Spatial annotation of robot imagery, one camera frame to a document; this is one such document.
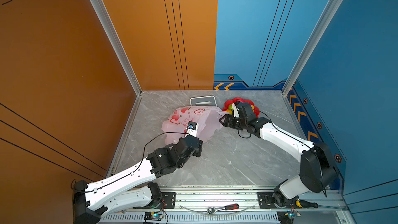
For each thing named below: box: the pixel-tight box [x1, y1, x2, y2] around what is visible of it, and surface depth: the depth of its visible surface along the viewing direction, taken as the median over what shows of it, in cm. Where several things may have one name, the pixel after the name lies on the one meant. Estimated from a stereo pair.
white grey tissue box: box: [189, 95, 218, 107], surface depth 111 cm
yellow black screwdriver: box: [295, 198, 319, 209], surface depth 72 cm
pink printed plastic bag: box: [161, 105, 230, 145], surface depth 85 cm
